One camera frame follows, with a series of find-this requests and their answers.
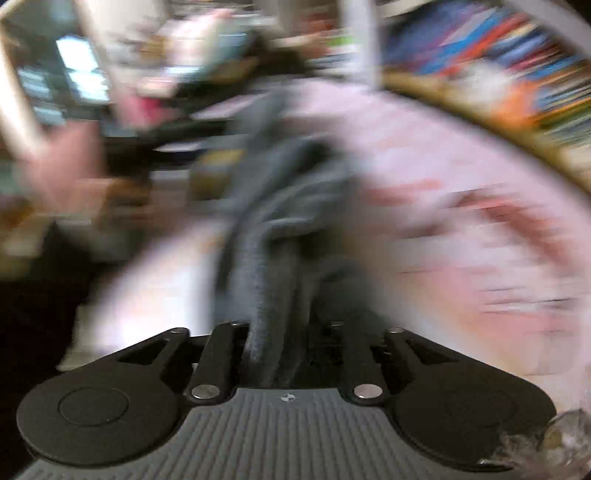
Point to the clear crumpled plastic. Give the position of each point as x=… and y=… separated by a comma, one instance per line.
x=545, y=438

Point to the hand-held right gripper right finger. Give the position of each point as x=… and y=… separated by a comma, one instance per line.
x=356, y=357

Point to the grey fleece garment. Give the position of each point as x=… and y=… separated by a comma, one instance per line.
x=277, y=207

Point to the pink checked tablecloth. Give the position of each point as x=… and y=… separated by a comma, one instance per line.
x=461, y=161

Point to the row of blue books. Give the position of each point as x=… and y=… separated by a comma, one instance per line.
x=508, y=41

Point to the wooden bookshelf with white post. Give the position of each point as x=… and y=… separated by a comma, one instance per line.
x=508, y=134

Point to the person's left hand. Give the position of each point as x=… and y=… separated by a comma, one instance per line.
x=69, y=166

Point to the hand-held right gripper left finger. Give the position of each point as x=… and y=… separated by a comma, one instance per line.
x=225, y=353

